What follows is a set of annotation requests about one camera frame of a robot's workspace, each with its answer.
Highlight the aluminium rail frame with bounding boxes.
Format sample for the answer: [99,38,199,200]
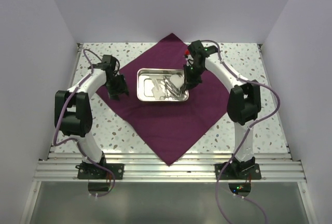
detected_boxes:
[33,43,306,183]

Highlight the steel forceps ring handles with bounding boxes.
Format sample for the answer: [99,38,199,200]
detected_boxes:
[165,81,187,101]

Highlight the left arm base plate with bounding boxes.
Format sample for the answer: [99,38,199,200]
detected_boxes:
[75,163,125,180]

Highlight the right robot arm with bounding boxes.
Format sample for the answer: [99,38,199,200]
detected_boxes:
[181,40,261,180]

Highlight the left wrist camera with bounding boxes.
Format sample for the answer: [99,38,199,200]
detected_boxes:
[102,54,120,73]

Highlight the purple cloth mat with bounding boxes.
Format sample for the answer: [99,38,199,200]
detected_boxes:
[96,34,229,165]

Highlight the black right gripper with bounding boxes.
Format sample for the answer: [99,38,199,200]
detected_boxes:
[183,63,205,92]

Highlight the stainless steel tray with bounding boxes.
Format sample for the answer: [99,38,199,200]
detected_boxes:
[137,68,189,102]

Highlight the steel scissors ring handles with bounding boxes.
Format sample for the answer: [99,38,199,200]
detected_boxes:
[162,77,182,99]

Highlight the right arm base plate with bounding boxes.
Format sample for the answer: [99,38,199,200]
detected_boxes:
[220,163,262,180]

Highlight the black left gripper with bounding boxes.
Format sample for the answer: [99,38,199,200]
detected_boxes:
[104,73,129,101]

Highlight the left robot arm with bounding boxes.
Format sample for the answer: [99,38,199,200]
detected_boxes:
[52,68,129,179]

